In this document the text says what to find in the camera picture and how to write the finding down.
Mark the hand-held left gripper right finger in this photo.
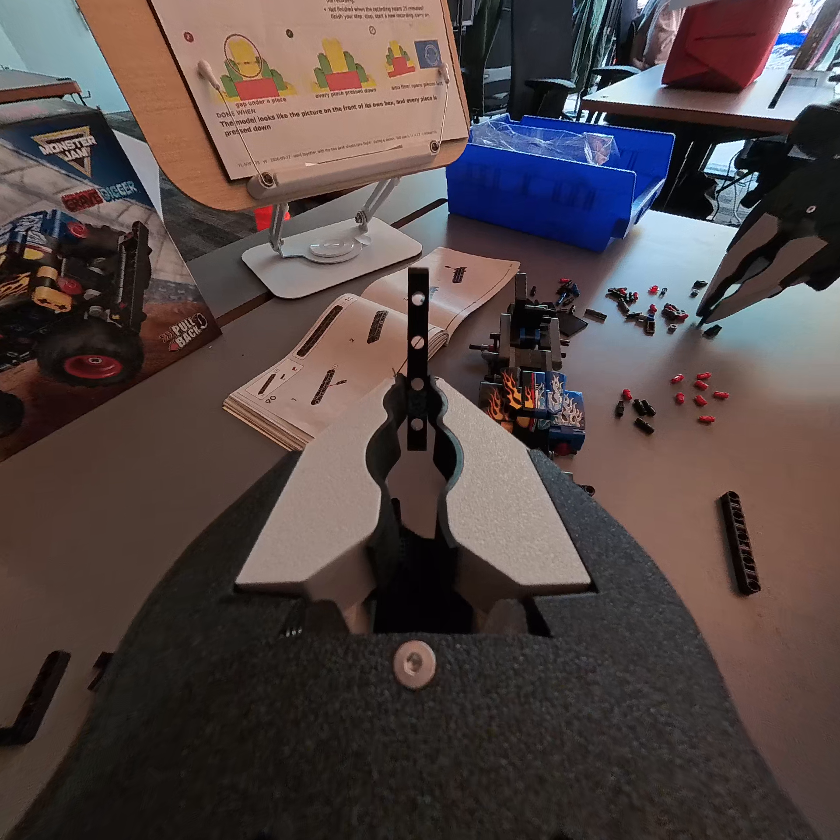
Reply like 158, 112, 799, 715
428, 377, 593, 634

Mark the brown office desk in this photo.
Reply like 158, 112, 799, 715
581, 66, 840, 211

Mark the black angled lego beam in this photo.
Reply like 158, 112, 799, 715
0, 650, 72, 746

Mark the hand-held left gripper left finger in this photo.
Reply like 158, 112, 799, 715
234, 379, 404, 636

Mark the clear plastic bag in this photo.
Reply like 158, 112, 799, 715
469, 118, 621, 168

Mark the partly built lego truck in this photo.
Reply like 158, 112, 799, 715
469, 272, 588, 460

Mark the blue plastic bin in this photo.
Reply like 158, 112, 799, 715
446, 115, 677, 253

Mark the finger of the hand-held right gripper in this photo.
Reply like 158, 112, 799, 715
705, 233, 829, 329
694, 209, 788, 326

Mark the printed instruction sheet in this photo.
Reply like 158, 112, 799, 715
147, 0, 470, 183

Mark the red storage box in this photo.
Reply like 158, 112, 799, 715
661, 0, 795, 93

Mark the lego instruction booklet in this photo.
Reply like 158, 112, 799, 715
222, 246, 522, 454

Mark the long black lego beam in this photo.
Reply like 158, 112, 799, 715
717, 490, 762, 597
407, 266, 431, 452

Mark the pile of small lego pieces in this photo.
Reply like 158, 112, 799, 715
604, 283, 710, 337
554, 279, 608, 322

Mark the wooden document stand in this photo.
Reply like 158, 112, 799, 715
75, 0, 473, 301

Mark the lego set box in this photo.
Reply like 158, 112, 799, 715
0, 98, 224, 463

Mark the black office chair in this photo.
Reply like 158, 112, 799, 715
459, 0, 578, 126

